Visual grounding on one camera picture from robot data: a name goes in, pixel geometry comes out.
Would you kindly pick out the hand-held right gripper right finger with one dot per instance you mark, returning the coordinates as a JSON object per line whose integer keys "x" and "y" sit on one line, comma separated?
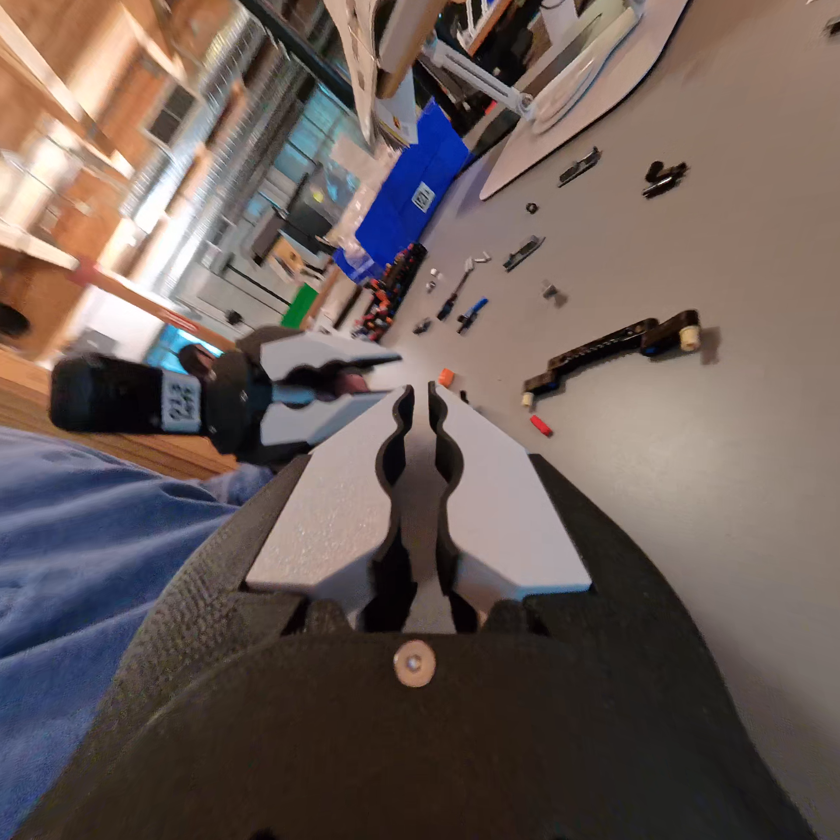
{"x": 512, "y": 518}

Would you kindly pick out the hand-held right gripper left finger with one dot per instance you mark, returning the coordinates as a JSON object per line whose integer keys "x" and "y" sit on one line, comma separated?
{"x": 321, "y": 518}

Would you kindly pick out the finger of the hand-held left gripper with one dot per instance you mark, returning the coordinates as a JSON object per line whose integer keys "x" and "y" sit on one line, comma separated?
{"x": 328, "y": 351}
{"x": 295, "y": 425}

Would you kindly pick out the black tray of lego parts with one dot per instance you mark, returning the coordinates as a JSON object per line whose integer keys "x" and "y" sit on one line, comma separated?
{"x": 394, "y": 289}

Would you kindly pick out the red lego piece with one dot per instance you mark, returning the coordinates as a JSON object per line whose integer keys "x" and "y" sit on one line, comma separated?
{"x": 541, "y": 425}

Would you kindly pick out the orange lego piece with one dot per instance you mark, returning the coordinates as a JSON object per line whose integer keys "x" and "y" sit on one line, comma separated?
{"x": 447, "y": 377}

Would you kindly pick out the black lego axle with connector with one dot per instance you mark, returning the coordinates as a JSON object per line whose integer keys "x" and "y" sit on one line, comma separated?
{"x": 447, "y": 307}

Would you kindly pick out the black lego gear rack assembly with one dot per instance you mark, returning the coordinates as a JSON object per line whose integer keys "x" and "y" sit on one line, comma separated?
{"x": 590, "y": 351}

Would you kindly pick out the grey lego panel piece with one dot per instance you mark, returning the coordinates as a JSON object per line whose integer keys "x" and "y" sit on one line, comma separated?
{"x": 523, "y": 253}
{"x": 579, "y": 166}

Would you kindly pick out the grey lego wedge piece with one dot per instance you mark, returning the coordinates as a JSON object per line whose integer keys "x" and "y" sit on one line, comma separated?
{"x": 552, "y": 292}

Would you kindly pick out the black lego block connector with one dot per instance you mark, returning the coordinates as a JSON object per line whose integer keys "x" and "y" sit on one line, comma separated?
{"x": 673, "y": 178}

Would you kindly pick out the green panel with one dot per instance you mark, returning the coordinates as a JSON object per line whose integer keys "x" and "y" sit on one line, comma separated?
{"x": 300, "y": 305}

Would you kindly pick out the black connector with blue pin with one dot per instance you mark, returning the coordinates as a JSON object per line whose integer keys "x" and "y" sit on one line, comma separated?
{"x": 467, "y": 318}

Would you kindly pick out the blue storage bin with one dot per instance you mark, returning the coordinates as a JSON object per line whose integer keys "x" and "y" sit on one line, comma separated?
{"x": 400, "y": 210}

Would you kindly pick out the person's torso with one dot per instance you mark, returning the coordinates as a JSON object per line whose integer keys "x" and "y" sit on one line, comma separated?
{"x": 79, "y": 558}

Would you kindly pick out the white monitor stand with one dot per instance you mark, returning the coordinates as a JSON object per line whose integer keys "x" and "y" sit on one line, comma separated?
{"x": 571, "y": 92}

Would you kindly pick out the white monitor stand base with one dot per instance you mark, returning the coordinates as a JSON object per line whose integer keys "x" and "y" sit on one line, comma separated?
{"x": 656, "y": 46}

